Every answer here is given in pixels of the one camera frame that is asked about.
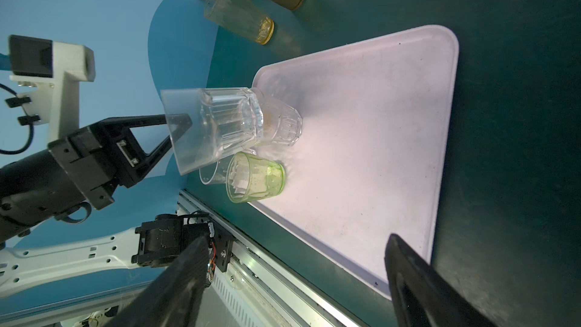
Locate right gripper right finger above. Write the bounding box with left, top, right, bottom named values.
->
left=384, top=233, right=494, bottom=326

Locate aluminium front rail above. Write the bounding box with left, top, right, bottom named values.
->
left=0, top=190, right=364, bottom=327

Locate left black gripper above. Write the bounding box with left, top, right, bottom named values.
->
left=48, top=114, right=192, bottom=210

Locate tall yellow glass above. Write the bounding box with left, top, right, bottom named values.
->
left=204, top=0, right=275, bottom=45

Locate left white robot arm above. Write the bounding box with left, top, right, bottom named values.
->
left=1, top=115, right=220, bottom=297

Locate lilac plastic tray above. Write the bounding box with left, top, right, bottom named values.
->
left=252, top=25, right=459, bottom=297

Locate green faceted glass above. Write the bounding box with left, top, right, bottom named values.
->
left=225, top=152, right=286, bottom=204

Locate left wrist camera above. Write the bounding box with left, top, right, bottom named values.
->
left=7, top=35, right=96, bottom=142

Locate clear faceted glass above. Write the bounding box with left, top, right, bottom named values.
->
left=251, top=88, right=303, bottom=146
left=199, top=147, right=257, bottom=185
left=161, top=87, right=264, bottom=176

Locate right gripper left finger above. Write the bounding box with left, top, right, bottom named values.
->
left=107, top=236, right=210, bottom=327

